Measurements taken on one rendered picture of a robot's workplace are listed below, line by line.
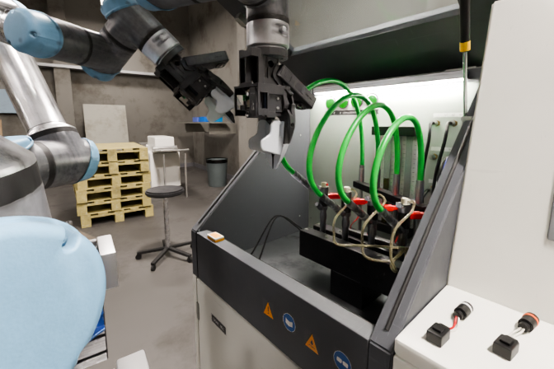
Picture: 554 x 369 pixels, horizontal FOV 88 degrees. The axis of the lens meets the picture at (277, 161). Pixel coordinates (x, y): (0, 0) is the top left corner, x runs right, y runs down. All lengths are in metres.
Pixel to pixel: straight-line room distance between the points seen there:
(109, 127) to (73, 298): 7.95
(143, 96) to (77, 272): 8.52
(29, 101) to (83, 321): 0.77
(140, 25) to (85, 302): 0.59
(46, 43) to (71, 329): 0.53
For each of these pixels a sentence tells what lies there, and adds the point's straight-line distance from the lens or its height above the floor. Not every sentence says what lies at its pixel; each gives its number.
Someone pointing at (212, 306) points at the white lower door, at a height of 0.74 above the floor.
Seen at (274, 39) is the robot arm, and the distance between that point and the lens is 0.52.
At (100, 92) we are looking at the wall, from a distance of 8.57.
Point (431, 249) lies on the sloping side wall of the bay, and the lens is 0.60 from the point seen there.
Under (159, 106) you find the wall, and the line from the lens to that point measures 8.74.
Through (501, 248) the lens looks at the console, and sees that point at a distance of 0.68.
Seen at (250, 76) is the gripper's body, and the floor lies 1.38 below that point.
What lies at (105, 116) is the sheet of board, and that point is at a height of 1.46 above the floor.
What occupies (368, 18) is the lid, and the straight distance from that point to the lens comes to 0.93.
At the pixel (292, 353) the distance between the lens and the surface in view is 0.74.
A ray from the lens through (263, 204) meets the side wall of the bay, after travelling 1.12.
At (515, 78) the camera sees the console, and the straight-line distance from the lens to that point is 0.73.
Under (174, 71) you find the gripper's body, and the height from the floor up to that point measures 1.41.
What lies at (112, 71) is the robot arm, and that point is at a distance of 0.77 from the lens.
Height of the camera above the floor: 1.30
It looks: 8 degrees down
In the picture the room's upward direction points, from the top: straight up
